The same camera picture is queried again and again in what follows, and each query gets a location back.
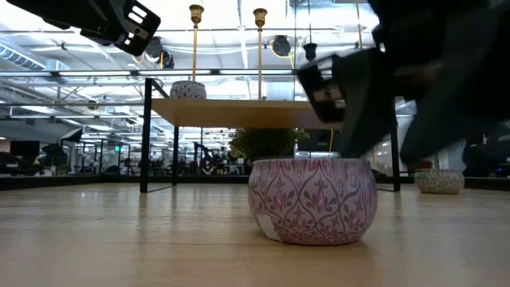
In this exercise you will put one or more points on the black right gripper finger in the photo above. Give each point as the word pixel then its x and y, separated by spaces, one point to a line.
pixel 368 107
pixel 450 115

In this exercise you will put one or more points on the gold candlestick holder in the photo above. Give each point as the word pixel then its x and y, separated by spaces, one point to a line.
pixel 196 14
pixel 260 18

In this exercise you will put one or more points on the teal patterned candle tin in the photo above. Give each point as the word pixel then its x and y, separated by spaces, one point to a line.
pixel 439 182

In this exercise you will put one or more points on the black candlestick holder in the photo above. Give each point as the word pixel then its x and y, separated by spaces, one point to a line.
pixel 310 49

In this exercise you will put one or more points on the blue patterned candle tin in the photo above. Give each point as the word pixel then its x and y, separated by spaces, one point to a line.
pixel 188 90

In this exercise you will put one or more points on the pink patterned candle tin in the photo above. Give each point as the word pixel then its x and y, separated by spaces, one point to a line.
pixel 312 203

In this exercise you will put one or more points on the person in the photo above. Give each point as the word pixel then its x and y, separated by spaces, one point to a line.
pixel 476 159

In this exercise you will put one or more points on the red bench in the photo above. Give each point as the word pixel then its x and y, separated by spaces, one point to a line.
pixel 418 165

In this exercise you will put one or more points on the green potted plant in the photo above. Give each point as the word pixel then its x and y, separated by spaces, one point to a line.
pixel 265 143

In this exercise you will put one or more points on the wooden shelf with black legs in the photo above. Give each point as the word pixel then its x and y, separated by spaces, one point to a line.
pixel 239 113

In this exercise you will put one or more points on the black wall screen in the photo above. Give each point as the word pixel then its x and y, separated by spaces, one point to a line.
pixel 318 140

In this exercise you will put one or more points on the black metal table frame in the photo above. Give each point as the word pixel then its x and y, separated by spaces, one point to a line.
pixel 79 181

